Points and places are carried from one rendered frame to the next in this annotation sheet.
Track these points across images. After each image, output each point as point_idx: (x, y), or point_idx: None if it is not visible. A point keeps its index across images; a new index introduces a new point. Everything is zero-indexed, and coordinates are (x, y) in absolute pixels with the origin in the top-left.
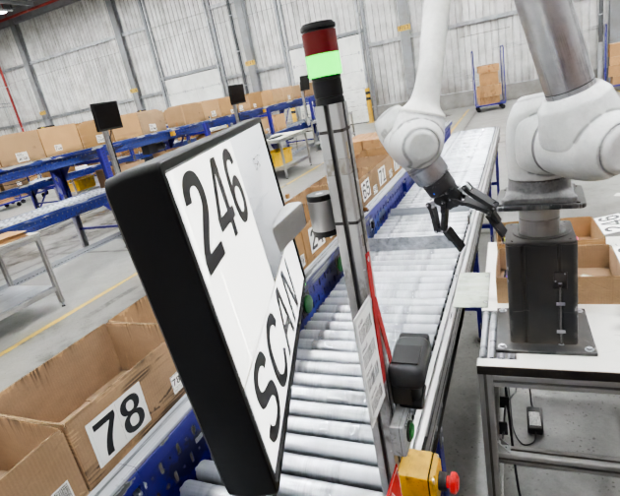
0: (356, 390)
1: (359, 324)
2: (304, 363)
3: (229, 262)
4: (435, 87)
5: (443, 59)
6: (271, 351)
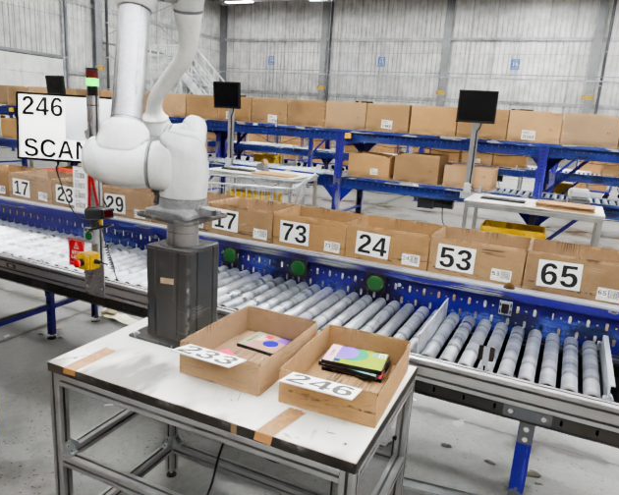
0: None
1: (76, 170)
2: (234, 274)
3: (34, 117)
4: (146, 103)
5: (154, 89)
6: (42, 144)
